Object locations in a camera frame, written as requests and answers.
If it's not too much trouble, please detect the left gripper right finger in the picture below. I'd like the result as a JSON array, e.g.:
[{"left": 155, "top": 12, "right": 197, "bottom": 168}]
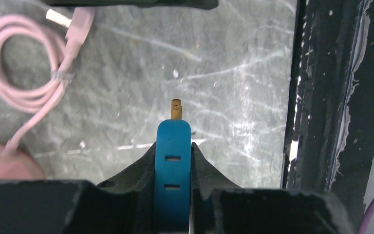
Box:
[{"left": 191, "top": 143, "right": 355, "bottom": 234}]

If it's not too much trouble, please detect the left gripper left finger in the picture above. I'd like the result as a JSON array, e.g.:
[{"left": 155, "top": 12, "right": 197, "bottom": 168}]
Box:
[{"left": 0, "top": 146, "right": 155, "bottom": 234}]

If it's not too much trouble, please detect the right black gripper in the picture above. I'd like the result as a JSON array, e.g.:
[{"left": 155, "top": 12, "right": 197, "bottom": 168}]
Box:
[{"left": 41, "top": 0, "right": 219, "bottom": 10}]

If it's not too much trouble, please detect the light blue cube adapter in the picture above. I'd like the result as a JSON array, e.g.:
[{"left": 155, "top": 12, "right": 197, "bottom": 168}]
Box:
[{"left": 153, "top": 99, "right": 191, "bottom": 234}]

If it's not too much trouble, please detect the pink round socket base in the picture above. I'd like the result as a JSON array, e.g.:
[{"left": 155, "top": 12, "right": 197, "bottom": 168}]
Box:
[{"left": 0, "top": 145, "right": 45, "bottom": 180}]

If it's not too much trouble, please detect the pink usb cable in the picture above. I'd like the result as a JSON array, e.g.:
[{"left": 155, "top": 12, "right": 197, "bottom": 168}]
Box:
[{"left": 0, "top": 6, "right": 97, "bottom": 157}]

